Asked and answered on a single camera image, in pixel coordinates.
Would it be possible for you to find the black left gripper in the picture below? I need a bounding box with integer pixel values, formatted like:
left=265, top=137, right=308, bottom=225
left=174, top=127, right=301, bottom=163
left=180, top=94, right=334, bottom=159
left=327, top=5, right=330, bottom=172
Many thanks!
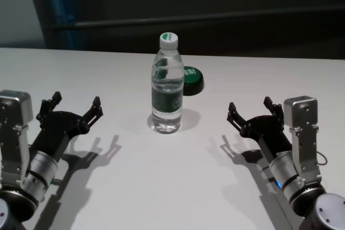
left=31, top=92, right=104, bottom=161

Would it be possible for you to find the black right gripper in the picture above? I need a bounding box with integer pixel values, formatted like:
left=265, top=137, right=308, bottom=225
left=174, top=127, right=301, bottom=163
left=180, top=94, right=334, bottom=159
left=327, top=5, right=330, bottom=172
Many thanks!
left=227, top=96, right=293, bottom=161

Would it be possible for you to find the clear water bottle green label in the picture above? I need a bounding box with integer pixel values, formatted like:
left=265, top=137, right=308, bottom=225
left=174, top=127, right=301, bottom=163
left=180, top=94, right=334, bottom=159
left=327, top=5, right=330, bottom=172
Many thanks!
left=150, top=32, right=185, bottom=134

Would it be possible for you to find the green YES button black base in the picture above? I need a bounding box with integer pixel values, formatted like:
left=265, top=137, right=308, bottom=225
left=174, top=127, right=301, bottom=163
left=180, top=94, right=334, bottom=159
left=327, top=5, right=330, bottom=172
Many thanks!
left=183, top=65, right=205, bottom=96

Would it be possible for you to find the grey metal handrail bar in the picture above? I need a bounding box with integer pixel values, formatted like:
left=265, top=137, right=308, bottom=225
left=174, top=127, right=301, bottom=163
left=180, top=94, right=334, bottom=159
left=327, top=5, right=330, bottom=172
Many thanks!
left=53, top=9, right=345, bottom=30

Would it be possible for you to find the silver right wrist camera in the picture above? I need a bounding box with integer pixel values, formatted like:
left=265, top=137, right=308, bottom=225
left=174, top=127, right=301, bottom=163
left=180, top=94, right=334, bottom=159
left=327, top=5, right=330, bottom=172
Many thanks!
left=282, top=95, right=323, bottom=185

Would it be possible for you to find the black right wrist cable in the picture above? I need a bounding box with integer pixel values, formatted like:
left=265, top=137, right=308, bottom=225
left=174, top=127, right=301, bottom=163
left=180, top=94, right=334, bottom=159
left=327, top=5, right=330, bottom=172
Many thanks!
left=316, top=150, right=328, bottom=166

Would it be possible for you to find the blue window frame strip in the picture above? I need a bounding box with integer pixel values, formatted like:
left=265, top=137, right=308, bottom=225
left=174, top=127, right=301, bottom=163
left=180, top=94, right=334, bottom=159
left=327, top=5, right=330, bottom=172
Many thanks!
left=51, top=0, right=79, bottom=50

